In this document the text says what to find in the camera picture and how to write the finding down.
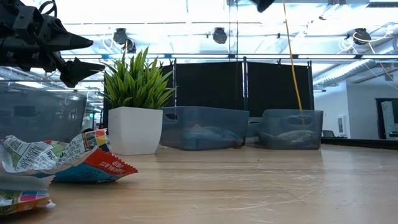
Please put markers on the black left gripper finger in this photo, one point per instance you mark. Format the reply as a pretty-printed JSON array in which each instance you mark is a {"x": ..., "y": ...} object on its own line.
[
  {"x": 65, "y": 39},
  {"x": 79, "y": 70}
]

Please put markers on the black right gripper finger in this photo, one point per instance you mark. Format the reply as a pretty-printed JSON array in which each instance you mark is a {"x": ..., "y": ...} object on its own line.
[{"x": 262, "y": 4}]

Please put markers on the grey translucent plastic bin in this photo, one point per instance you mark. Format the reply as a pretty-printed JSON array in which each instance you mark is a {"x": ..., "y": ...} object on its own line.
[
  {"x": 186, "y": 118},
  {"x": 40, "y": 115},
  {"x": 273, "y": 121},
  {"x": 255, "y": 126}
]

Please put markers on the blue red granola bar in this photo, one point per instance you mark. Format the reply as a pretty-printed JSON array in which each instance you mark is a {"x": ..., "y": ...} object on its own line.
[{"x": 102, "y": 168}]

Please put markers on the purple white granola bar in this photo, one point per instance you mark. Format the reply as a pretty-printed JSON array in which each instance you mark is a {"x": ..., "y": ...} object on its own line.
[{"x": 297, "y": 137}]

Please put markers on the blue granola bar colourful squares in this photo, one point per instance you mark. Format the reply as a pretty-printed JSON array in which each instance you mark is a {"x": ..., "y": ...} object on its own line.
[{"x": 21, "y": 199}]

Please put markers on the small black ceiling spotlight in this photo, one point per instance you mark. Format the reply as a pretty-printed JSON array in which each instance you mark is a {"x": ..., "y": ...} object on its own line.
[{"x": 130, "y": 46}]

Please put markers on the long overhead light bar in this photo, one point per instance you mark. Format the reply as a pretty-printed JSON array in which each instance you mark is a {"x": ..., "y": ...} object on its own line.
[{"x": 202, "y": 56}]

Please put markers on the green plant in white pot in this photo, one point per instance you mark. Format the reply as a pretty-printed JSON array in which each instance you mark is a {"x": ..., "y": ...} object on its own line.
[{"x": 135, "y": 130}]

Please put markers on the black office chair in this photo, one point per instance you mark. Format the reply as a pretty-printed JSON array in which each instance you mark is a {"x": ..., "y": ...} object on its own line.
[{"x": 328, "y": 133}]

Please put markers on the white ribbed ceiling duct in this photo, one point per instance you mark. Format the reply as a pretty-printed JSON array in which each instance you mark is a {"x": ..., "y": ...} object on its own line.
[{"x": 342, "y": 73}]

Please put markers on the white wall box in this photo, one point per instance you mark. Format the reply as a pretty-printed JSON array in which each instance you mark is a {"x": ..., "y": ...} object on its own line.
[{"x": 341, "y": 124}]

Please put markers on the black rig frame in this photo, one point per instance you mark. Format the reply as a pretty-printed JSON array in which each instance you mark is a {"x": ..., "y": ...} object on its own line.
[{"x": 360, "y": 143}]

